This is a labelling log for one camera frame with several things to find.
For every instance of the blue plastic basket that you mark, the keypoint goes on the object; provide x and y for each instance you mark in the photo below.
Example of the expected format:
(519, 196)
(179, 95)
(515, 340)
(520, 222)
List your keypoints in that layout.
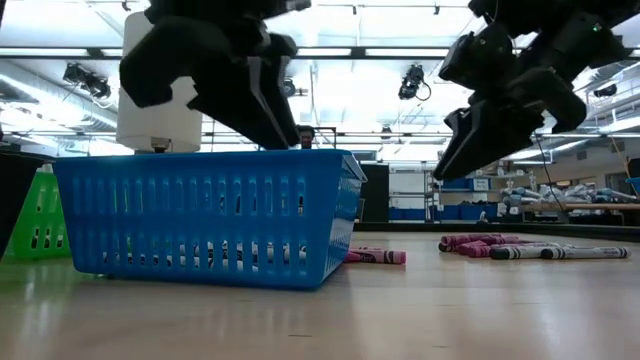
(200, 170)
(635, 186)

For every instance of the light pink crayon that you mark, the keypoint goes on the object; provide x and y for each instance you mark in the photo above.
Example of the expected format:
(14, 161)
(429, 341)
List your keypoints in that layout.
(380, 256)

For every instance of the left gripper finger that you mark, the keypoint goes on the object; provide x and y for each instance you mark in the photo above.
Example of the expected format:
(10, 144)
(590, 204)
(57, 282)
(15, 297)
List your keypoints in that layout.
(277, 90)
(240, 105)

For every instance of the black aluminium table frame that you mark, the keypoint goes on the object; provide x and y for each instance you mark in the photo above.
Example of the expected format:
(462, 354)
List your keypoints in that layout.
(500, 229)

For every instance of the person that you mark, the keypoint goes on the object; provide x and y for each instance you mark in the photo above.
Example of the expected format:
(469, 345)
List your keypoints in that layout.
(306, 137)

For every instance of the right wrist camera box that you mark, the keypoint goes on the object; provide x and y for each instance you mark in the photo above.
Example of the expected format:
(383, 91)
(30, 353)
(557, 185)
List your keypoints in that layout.
(480, 55)

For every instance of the grey plastic-wrapped items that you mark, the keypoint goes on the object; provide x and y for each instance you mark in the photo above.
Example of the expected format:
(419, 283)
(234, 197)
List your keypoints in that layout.
(575, 194)

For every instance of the black ceiling-mounted camera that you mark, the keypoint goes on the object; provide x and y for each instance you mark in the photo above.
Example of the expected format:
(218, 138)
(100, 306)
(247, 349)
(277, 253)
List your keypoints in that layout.
(95, 87)
(411, 82)
(291, 89)
(605, 91)

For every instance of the black overhead rig beam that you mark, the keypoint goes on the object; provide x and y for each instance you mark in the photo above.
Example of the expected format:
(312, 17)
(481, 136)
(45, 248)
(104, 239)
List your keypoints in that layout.
(360, 52)

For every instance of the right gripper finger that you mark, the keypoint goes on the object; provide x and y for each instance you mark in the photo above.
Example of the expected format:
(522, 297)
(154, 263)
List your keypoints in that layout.
(485, 135)

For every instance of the green plastic basket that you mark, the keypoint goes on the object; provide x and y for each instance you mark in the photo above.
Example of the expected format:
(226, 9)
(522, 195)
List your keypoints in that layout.
(50, 220)

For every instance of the black panel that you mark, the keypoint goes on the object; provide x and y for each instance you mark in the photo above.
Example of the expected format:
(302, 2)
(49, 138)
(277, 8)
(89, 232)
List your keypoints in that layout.
(372, 195)

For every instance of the silver ventilation duct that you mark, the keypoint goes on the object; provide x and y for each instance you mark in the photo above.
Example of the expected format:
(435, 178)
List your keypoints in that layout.
(50, 107)

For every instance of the wooden workbench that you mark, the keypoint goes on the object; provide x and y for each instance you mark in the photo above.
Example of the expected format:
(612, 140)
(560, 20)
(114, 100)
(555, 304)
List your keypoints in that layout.
(590, 206)

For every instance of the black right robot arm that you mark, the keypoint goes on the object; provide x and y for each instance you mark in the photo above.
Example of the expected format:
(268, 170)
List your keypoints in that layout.
(575, 20)

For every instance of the blue storage bin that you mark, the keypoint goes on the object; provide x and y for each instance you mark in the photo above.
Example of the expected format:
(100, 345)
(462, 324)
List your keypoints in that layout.
(407, 215)
(465, 212)
(457, 184)

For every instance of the black plastic basket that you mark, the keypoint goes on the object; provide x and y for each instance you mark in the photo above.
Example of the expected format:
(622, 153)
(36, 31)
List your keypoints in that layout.
(15, 200)

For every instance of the white cylinder table lamp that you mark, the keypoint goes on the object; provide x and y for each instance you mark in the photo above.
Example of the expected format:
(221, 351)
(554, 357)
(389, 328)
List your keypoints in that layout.
(150, 127)

